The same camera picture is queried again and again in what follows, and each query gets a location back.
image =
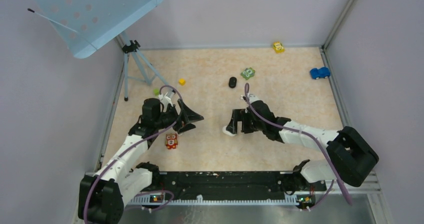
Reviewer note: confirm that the red owl toy block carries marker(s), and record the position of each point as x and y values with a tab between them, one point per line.
171	141

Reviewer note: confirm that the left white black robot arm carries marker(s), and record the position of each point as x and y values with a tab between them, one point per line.
126	159

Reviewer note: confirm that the small green block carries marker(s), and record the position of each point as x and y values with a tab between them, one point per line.
156	92

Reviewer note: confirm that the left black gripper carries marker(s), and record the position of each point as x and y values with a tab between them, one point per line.
187	116

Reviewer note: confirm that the light blue tripod stand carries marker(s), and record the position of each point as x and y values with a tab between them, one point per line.
132	54

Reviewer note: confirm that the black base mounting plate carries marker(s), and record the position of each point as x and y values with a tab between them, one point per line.
232	185

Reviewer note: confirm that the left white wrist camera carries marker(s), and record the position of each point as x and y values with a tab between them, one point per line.
166	99

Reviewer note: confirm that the black earbud charging case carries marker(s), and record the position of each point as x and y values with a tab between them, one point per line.
232	82

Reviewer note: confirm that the aluminium frame rail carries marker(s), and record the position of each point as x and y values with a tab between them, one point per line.
299	202

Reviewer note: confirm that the green owl toy block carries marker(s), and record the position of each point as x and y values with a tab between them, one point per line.
248	73

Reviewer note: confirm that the blue toy car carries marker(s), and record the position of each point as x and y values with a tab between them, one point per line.
320	73

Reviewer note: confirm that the light blue perforated board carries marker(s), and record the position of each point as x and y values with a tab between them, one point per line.
87	25

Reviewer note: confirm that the small yellow cube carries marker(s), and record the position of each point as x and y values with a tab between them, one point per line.
182	81

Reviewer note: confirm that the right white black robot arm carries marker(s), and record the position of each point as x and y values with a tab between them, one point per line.
348	157

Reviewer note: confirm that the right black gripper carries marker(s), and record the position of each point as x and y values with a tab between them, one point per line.
239	115

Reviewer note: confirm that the white earbud charging case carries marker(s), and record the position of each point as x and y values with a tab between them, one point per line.
229	133

